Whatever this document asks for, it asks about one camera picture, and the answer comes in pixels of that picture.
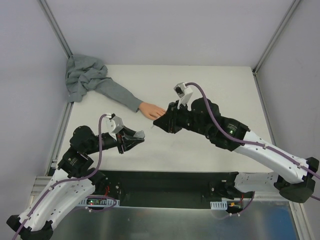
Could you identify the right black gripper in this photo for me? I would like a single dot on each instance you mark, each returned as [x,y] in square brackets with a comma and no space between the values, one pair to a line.
[172,120]

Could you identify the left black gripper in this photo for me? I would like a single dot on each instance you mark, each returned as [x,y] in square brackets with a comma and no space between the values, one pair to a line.
[120,142]

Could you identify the clear nail polish bottle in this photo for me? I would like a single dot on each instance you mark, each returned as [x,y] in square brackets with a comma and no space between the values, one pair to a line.
[139,134]

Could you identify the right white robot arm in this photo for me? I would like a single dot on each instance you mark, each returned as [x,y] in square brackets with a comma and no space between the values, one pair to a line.
[290,175]

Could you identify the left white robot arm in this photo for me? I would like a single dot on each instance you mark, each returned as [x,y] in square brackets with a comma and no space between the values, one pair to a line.
[74,180]

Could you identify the mannequin hand with nails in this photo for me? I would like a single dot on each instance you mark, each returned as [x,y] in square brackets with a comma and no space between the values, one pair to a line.
[151,111]

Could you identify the grey shirt with sleeve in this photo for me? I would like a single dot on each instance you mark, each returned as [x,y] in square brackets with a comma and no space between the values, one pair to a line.
[85,73]

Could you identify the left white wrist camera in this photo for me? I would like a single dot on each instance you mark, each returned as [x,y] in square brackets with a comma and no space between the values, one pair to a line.
[114,124]

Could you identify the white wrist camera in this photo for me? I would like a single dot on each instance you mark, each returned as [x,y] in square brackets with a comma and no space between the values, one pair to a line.
[184,93]
[114,124]

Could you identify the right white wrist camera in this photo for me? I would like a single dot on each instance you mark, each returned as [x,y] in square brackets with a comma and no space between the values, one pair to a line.
[184,93]

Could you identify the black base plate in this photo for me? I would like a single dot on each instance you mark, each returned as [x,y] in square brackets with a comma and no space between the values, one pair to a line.
[99,178]

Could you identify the left white cable duct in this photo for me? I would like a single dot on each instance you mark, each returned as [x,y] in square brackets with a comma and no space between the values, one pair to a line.
[98,202]

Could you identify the white cable duct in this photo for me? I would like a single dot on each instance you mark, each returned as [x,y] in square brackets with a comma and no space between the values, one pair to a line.
[219,205]
[98,202]

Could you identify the right white cable duct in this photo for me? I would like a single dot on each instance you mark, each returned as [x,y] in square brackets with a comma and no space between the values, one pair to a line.
[219,205]

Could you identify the right aluminium frame post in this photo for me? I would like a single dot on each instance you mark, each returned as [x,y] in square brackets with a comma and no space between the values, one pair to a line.
[277,34]

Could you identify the aluminium frame post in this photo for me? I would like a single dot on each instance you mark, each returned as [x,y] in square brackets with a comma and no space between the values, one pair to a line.
[55,27]
[277,34]

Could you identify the left aluminium frame post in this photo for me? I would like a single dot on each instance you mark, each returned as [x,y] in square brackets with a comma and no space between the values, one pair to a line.
[55,27]

